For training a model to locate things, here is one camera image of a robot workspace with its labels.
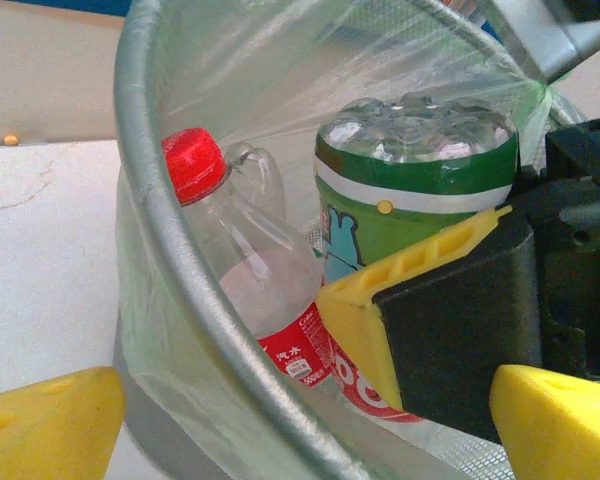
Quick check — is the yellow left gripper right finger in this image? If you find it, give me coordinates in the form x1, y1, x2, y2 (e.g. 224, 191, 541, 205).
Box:
488, 363, 600, 480

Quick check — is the aluminium frame post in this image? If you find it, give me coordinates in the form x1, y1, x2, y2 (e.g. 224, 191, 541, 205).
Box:
479, 0, 600, 84

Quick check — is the translucent green bin liner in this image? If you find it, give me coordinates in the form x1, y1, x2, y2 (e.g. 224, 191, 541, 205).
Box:
114, 0, 591, 480

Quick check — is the silver mesh waste bin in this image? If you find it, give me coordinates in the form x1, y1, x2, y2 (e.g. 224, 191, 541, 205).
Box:
112, 0, 600, 480

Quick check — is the clear bottle red label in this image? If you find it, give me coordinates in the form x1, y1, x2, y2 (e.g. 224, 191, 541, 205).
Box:
160, 127, 426, 424

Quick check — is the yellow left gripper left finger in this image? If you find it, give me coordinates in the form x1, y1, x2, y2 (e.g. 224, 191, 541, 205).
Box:
0, 366, 127, 480

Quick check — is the clear bottle green label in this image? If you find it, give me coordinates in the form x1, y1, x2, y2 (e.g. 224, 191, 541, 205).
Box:
313, 92, 521, 286

